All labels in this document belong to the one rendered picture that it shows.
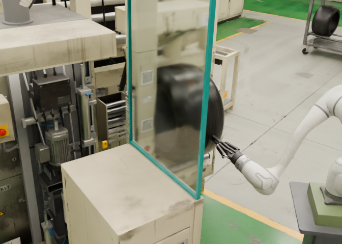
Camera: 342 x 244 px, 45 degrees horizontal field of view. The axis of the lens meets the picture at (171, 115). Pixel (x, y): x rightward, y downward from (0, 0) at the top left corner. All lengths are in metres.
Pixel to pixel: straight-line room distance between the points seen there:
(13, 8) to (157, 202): 1.14
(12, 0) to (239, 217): 2.49
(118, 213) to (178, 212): 0.24
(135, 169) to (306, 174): 2.73
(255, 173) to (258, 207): 1.64
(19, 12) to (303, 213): 2.00
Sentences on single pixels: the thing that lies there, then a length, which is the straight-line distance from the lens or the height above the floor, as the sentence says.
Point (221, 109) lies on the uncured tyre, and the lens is 2.40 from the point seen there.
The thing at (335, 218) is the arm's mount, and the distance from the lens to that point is 2.70.
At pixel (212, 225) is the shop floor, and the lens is 3.53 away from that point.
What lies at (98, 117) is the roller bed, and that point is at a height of 1.06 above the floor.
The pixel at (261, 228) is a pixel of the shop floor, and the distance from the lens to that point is 3.59.
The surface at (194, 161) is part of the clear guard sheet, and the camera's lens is 1.64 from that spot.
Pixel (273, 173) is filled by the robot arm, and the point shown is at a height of 1.07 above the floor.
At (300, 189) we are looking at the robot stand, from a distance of 2.97.
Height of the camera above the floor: 2.32
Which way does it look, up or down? 27 degrees down
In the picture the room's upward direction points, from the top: 2 degrees clockwise
